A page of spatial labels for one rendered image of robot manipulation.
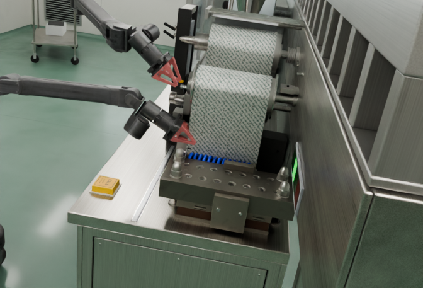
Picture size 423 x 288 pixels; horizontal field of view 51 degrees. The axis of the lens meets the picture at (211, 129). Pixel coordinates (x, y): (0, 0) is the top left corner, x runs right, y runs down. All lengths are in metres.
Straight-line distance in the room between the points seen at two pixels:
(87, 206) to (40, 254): 1.29
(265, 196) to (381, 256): 0.73
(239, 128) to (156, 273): 0.51
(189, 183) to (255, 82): 0.37
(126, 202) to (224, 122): 0.40
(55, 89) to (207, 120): 0.48
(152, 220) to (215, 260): 0.22
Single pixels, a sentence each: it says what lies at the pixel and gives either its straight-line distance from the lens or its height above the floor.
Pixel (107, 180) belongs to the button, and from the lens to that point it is 1.48.
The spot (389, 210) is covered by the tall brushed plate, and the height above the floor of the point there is 1.42.
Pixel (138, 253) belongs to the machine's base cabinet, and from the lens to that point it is 1.39.
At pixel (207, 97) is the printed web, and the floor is 1.23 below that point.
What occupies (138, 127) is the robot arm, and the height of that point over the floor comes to 1.11.
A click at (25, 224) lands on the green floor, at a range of 2.90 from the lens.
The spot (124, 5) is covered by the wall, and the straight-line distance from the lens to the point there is 7.28.
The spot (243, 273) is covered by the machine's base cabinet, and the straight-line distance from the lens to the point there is 1.37.
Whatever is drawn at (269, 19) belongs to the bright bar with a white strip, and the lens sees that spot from 1.62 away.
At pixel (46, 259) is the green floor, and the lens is 2.63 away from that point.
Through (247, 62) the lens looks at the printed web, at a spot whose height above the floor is 1.30.
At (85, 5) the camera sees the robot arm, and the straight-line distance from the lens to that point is 1.66.
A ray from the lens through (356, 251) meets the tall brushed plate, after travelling 0.59.
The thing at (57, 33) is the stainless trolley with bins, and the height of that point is 0.29.
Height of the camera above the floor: 1.68
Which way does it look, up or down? 23 degrees down
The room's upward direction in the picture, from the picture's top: 8 degrees clockwise
